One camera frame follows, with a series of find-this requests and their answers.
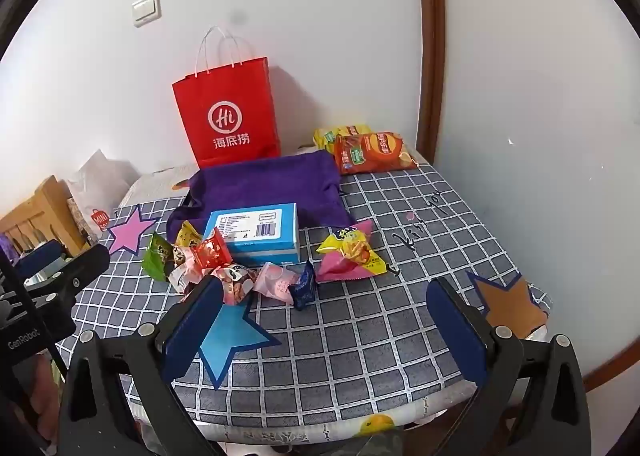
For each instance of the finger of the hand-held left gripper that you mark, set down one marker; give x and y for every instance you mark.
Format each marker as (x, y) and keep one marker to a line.
(42, 253)
(85, 266)

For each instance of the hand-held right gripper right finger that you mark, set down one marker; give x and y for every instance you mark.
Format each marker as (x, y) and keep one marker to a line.
(457, 336)

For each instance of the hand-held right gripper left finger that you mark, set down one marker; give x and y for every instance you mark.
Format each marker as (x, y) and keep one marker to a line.
(192, 331)

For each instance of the pink panda snack packet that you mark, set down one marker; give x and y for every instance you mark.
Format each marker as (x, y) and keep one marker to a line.
(235, 281)

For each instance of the green snack packet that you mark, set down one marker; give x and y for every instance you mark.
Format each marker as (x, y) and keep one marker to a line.
(155, 261)

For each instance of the red snack packet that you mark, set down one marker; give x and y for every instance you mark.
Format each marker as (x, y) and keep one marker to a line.
(210, 253)

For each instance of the yellow rice cracker packet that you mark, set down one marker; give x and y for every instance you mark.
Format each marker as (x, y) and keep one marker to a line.
(187, 236)

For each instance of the pink peach snack packet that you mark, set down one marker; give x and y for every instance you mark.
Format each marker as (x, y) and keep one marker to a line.
(275, 283)

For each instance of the dark blue snack packet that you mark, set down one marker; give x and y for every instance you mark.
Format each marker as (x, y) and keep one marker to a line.
(303, 290)

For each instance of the magenta snack packet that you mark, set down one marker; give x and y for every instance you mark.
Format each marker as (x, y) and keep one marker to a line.
(345, 270)

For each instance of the yellow fries snack packet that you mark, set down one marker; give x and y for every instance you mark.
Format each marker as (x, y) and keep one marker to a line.
(345, 243)

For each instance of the wooden chair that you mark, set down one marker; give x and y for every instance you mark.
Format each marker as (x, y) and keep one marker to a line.
(45, 206)

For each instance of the white plastic bag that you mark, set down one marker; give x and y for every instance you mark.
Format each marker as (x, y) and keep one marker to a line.
(100, 175)

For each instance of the blue tissue pack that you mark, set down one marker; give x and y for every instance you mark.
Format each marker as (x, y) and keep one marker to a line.
(250, 226)

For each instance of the brown wooden baseboard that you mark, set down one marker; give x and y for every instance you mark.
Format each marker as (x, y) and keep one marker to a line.
(607, 366)

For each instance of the purple towel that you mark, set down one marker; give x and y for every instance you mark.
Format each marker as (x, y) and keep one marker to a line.
(280, 180)

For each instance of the orange chip bag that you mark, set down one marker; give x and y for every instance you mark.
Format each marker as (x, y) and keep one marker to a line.
(375, 150)

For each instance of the red paper bag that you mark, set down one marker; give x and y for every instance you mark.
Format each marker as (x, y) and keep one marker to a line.
(225, 105)

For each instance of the yellow chip bag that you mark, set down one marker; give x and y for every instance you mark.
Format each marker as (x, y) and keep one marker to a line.
(330, 135)

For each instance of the white light switch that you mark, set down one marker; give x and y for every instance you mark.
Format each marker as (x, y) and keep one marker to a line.
(146, 9)

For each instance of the brown wooden door frame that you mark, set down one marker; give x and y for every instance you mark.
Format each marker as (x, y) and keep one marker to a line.
(431, 35)

